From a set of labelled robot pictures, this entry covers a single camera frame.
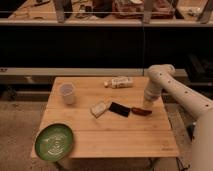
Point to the red pepper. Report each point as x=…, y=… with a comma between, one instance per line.
x=141, y=112

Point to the white plastic bottle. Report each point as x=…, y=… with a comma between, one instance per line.
x=119, y=82

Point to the red tray on shelf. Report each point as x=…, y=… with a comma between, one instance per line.
x=135, y=9

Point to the green ceramic bowl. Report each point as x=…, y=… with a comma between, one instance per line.
x=54, y=142

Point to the black rectangular pouch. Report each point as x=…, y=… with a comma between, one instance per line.
x=119, y=109

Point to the wooden table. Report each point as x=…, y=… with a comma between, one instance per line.
x=110, y=135

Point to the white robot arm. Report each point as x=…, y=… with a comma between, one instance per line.
x=160, y=77

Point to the translucent plastic cup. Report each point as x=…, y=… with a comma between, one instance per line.
x=67, y=92

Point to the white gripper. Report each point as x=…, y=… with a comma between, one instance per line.
x=148, y=103

